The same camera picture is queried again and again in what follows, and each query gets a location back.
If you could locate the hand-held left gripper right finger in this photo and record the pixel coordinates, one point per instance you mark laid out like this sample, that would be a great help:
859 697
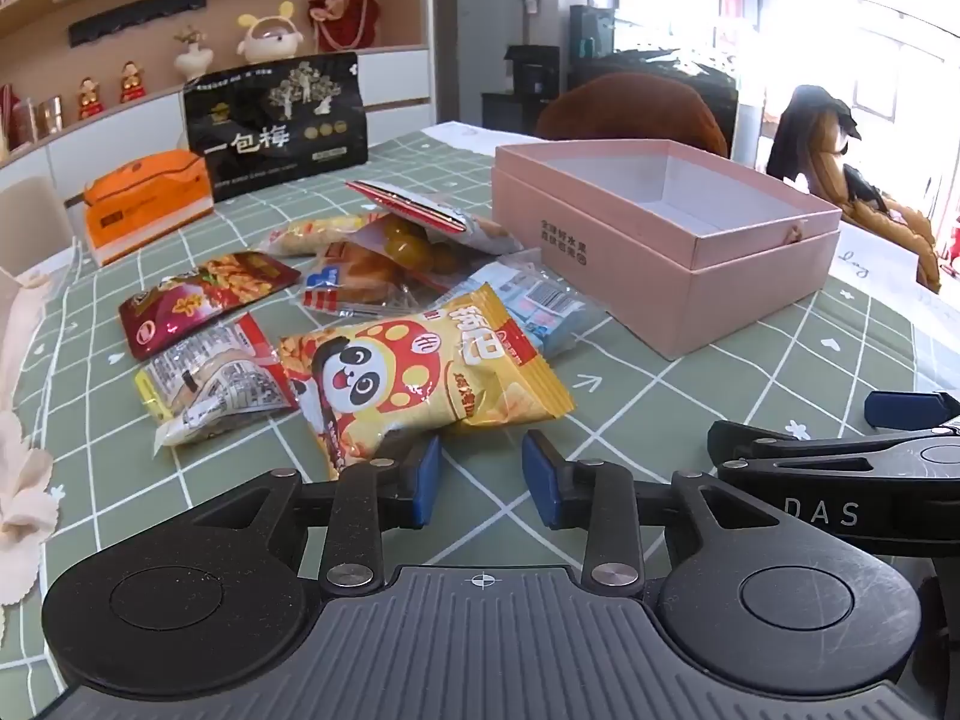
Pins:
540 481

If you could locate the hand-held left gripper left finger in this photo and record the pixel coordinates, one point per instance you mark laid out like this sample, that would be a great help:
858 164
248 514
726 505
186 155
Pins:
424 481

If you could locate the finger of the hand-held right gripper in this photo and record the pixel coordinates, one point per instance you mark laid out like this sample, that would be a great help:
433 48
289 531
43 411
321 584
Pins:
757 442
900 409

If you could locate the yellow panda chip packet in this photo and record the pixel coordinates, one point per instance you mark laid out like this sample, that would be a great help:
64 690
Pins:
420 367

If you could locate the pink cardboard box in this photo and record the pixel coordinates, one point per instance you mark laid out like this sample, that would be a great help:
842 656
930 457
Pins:
750 300

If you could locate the clear bread bun packet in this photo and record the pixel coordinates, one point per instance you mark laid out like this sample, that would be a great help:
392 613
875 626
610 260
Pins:
375 276

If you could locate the clear packet with red edge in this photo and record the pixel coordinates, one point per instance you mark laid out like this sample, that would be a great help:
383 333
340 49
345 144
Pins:
210 382

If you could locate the pale yellow puffed snack packet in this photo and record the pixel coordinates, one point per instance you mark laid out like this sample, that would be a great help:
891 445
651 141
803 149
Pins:
307 234

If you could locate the green checked tablecloth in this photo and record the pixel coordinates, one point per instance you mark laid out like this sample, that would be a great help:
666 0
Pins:
675 405

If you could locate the blue and white snack packet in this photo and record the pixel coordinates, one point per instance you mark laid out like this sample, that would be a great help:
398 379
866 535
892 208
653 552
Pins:
541 311

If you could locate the dark red snack packet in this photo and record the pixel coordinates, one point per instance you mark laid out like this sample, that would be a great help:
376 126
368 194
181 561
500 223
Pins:
195 300

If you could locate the brown chair back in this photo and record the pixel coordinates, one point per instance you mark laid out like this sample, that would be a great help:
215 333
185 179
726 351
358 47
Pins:
637 109

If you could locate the large black snack bag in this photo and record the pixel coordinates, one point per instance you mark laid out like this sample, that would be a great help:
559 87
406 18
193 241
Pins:
277 157

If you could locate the black coffee machine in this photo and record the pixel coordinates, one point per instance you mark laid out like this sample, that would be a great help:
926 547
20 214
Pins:
525 90

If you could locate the orange tissue pouch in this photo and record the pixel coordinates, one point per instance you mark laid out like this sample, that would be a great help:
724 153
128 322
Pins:
142 202

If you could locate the white cabinet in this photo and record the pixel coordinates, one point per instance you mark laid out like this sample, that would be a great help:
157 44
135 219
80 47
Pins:
397 82

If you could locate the beige ruffled cloth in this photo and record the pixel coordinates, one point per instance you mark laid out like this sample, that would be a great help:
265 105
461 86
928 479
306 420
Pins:
22 480

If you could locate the red plush toy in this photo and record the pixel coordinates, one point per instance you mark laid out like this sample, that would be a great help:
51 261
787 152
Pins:
343 19

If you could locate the white rabbit figurine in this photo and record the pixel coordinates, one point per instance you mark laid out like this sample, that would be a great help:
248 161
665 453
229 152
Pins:
268 36

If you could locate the white vase with flowers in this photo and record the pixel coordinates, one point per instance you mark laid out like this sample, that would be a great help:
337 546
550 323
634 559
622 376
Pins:
193 60

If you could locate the copper tin can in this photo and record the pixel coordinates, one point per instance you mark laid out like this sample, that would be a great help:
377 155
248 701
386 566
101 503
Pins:
49 116

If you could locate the black wall hook rail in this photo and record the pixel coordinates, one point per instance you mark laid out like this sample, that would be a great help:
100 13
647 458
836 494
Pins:
135 15

